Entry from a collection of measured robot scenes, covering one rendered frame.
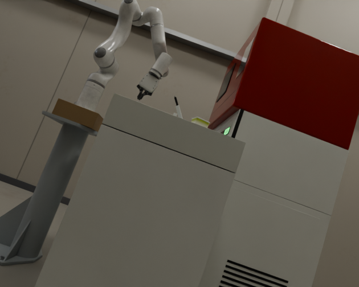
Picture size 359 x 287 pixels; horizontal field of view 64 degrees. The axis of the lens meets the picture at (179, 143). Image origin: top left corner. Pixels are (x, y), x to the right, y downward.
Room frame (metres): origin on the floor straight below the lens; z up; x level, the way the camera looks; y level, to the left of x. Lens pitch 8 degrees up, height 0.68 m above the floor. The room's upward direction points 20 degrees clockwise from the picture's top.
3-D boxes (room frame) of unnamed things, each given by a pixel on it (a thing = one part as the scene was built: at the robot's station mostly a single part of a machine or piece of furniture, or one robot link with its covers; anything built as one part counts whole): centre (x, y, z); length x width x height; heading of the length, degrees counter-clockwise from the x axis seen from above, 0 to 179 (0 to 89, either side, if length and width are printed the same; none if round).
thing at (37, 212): (1.78, 0.74, 0.41); 0.51 x 0.44 x 0.82; 90
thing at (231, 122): (2.01, -0.25, 1.02); 0.81 x 0.03 x 0.40; 3
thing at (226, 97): (2.03, -0.56, 1.52); 0.81 x 0.75 x 0.60; 3
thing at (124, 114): (1.42, 0.04, 0.89); 0.62 x 0.35 x 0.14; 93
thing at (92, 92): (1.78, 0.63, 1.01); 0.19 x 0.19 x 0.18
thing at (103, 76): (1.82, 0.62, 1.22); 0.19 x 0.12 x 0.24; 170
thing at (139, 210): (1.72, 0.07, 0.41); 0.96 x 0.64 x 0.82; 3
